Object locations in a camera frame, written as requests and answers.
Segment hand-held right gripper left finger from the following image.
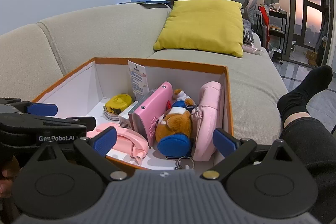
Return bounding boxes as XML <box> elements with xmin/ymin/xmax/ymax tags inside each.
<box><xmin>37</xmin><ymin>126</ymin><xmax>127</xmax><ymax>180</ymax></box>

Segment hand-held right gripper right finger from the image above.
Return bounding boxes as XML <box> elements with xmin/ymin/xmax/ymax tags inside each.
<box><xmin>202</xmin><ymin>128</ymin><xmax>294</xmax><ymax>180</ymax></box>

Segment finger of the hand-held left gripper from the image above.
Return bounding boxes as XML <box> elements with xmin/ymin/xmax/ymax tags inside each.
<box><xmin>0</xmin><ymin>114</ymin><xmax>97</xmax><ymax>133</ymax></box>
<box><xmin>0</xmin><ymin>98</ymin><xmax>58</xmax><ymax>117</ymax></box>

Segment white bottle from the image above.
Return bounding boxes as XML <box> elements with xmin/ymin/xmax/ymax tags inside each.
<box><xmin>106</xmin><ymin>148</ymin><xmax>132</xmax><ymax>163</ymax></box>

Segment white power adapter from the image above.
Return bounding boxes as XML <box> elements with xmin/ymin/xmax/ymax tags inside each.
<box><xmin>118</xmin><ymin>108</ymin><xmax>137</xmax><ymax>132</ymax></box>

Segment pink zip pouch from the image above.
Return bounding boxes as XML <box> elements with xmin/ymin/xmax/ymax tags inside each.
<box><xmin>191</xmin><ymin>81</ymin><xmax>223</xmax><ymax>162</ymax></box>

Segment brown plush toy blue outfit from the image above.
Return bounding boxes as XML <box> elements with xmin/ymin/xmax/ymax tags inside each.
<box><xmin>155</xmin><ymin>89</ymin><xmax>197</xmax><ymax>170</ymax></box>

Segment orange cardboard box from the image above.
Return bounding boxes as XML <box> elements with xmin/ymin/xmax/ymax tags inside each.
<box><xmin>31</xmin><ymin>57</ymin><xmax>234</xmax><ymax>170</ymax></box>

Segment pink hard case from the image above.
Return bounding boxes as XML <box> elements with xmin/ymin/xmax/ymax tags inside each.
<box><xmin>131</xmin><ymin>81</ymin><xmax>174</xmax><ymax>148</ymax></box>

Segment white printed sachet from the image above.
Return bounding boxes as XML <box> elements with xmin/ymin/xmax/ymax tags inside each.
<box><xmin>128</xmin><ymin>60</ymin><xmax>150</xmax><ymax>102</ymax></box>

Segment person's left hand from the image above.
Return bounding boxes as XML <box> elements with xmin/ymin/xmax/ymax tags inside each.
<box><xmin>0</xmin><ymin>156</ymin><xmax>21</xmax><ymax>199</ymax></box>

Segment person's right leg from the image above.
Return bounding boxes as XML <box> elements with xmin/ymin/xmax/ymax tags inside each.
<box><xmin>277</xmin><ymin>65</ymin><xmax>336</xmax><ymax>214</ymax></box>

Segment beige sofa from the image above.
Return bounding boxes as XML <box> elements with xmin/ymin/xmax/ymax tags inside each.
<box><xmin>0</xmin><ymin>2</ymin><xmax>289</xmax><ymax>140</ymax></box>

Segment pink cloth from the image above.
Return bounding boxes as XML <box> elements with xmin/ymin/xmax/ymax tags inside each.
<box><xmin>241</xmin><ymin>43</ymin><xmax>264</xmax><ymax>56</ymax></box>

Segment houndstooth pillow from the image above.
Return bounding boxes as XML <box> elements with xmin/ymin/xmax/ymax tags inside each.
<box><xmin>243</xmin><ymin>20</ymin><xmax>255</xmax><ymax>44</ymax></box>

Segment yellow pillow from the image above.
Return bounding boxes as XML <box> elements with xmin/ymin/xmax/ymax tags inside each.
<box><xmin>153</xmin><ymin>0</ymin><xmax>244</xmax><ymax>58</ymax></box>

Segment brown boots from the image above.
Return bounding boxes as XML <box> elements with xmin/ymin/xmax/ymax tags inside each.
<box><xmin>306</xmin><ymin>50</ymin><xmax>319</xmax><ymax>67</ymax></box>

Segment black rack cart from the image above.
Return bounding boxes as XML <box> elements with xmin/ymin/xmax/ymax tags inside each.
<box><xmin>259</xmin><ymin>5</ymin><xmax>288</xmax><ymax>65</ymax></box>

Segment red cloth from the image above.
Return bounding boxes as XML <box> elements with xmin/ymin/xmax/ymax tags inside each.
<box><xmin>259</xmin><ymin>6</ymin><xmax>271</xmax><ymax>44</ymax></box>

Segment white chair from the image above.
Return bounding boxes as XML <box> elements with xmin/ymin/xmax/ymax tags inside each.
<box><xmin>244</xmin><ymin>0</ymin><xmax>265</xmax><ymax>25</ymax></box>

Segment blue book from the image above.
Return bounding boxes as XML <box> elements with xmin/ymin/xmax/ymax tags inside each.
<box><xmin>130</xmin><ymin>0</ymin><xmax>174</xmax><ymax>4</ymax></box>

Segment balcony glass door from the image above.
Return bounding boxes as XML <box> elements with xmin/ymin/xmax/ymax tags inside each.
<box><xmin>236</xmin><ymin>0</ymin><xmax>336</xmax><ymax>67</ymax></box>

